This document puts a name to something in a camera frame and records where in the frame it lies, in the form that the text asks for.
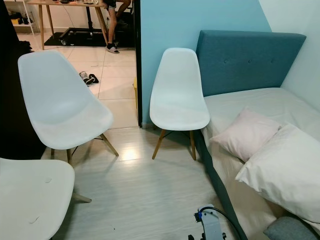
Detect large white plastic chair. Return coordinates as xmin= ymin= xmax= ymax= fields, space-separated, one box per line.
xmin=17 ymin=50 xmax=120 ymax=163

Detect white chair with scratched seat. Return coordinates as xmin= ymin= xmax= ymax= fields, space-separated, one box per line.
xmin=0 ymin=158 xmax=92 ymax=240

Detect white chair with wooden legs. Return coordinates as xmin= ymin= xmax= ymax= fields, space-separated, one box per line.
xmin=149 ymin=47 xmax=211 ymax=161

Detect pink pillow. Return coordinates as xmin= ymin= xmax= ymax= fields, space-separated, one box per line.
xmin=209 ymin=106 xmax=283 ymax=163

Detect white pillow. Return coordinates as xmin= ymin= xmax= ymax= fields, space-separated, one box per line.
xmin=235 ymin=123 xmax=320 ymax=224

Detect large black cabinet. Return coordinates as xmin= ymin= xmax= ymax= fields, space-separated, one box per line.
xmin=0 ymin=0 xmax=52 ymax=161

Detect white shoe shelf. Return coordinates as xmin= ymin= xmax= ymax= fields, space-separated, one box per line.
xmin=4 ymin=0 xmax=37 ymax=37

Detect black wheeled stand base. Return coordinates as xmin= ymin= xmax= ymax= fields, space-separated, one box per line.
xmin=43 ymin=5 xmax=136 ymax=49

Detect wooden table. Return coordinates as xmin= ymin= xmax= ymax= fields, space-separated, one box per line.
xmin=27 ymin=0 xmax=112 ymax=51

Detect yellow object by door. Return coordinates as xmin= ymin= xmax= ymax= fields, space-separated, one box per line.
xmin=132 ymin=77 xmax=138 ymax=109

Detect person's bare legs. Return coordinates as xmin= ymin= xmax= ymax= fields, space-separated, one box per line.
xmin=102 ymin=0 xmax=134 ymax=55

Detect blue fabric headboard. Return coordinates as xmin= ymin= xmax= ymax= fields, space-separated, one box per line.
xmin=195 ymin=30 xmax=307 ymax=98

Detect bed with white sheet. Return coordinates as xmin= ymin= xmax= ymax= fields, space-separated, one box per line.
xmin=200 ymin=87 xmax=320 ymax=240

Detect grey cushion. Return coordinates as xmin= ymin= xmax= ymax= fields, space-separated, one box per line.
xmin=263 ymin=215 xmax=320 ymax=240

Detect black door frame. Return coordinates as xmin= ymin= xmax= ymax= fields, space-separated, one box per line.
xmin=132 ymin=0 xmax=144 ymax=128

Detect dark grey bed frame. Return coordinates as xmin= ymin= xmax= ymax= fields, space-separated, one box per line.
xmin=192 ymin=126 xmax=249 ymax=240

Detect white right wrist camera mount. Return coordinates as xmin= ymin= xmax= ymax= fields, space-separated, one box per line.
xmin=194 ymin=205 xmax=229 ymax=240

